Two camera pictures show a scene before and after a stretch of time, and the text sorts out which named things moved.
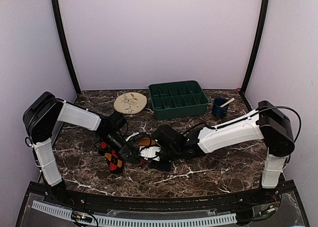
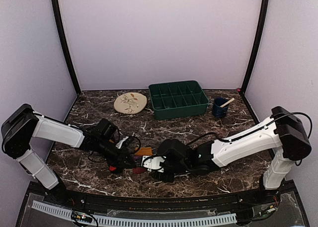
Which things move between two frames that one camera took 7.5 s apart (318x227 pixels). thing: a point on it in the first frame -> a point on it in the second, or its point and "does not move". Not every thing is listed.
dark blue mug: x=218 y=112 does not move
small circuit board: x=79 y=216 does not move
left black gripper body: x=114 y=144 -> x=115 y=158
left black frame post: x=64 y=39 does not move
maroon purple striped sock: x=144 y=163 -> x=139 y=152
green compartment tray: x=177 y=99 does not move
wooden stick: x=227 y=103 does not move
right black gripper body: x=172 y=154 -> x=181 y=168
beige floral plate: x=129 y=103 does not move
